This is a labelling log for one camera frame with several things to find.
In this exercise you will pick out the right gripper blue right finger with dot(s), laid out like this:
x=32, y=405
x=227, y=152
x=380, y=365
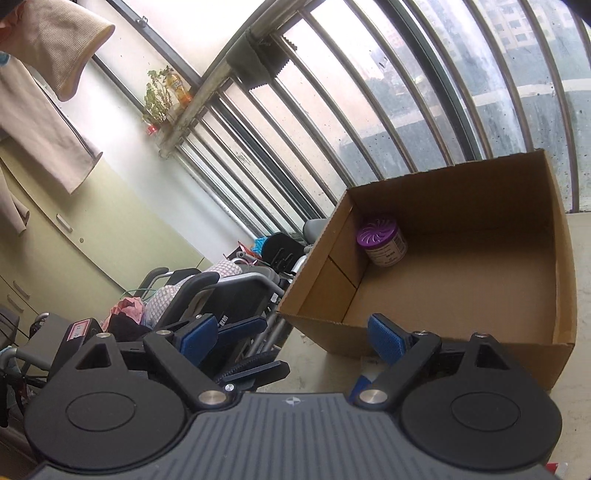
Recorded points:
x=389, y=340

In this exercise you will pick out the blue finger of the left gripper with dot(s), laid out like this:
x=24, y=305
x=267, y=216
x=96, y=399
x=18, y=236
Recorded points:
x=231, y=335
x=251, y=377

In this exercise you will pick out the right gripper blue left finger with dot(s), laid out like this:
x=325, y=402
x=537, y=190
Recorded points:
x=196, y=338

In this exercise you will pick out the purple lid air freshener jar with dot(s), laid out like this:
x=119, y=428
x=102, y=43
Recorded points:
x=383, y=242

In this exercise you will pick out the blue wet wipes pack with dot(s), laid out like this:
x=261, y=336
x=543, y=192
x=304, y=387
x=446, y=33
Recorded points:
x=361, y=384

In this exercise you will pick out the red toothpaste tube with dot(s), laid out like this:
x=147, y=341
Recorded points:
x=558, y=469

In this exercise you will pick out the brown cardboard box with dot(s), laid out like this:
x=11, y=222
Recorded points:
x=489, y=251

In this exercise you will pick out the metal window railing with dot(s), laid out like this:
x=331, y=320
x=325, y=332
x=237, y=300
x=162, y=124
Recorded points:
x=373, y=90

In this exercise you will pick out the potted green plant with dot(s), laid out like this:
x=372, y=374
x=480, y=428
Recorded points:
x=157, y=98

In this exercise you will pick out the orange drink bottle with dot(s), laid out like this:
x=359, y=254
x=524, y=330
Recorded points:
x=175, y=85

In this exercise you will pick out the dark cloth on railing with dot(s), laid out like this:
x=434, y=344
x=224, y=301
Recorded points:
x=256, y=62

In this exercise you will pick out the hanging beige clothes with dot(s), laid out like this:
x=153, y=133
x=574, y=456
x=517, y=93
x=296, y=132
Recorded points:
x=45, y=46

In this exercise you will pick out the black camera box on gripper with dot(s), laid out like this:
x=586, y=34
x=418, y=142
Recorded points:
x=76, y=335

